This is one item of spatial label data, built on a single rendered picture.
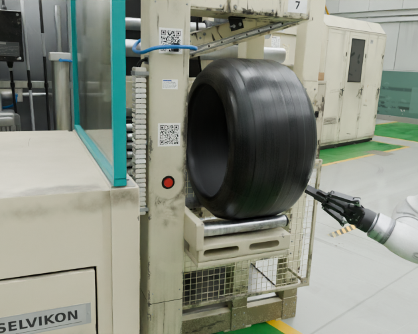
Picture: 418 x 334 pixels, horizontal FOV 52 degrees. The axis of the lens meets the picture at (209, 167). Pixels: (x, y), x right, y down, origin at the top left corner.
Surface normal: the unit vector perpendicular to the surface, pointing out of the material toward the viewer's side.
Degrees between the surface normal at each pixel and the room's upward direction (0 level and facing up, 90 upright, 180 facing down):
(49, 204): 90
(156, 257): 90
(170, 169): 90
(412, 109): 90
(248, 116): 71
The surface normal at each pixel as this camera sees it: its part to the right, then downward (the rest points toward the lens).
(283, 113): 0.36, -0.22
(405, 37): -0.75, 0.13
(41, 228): 0.38, 0.23
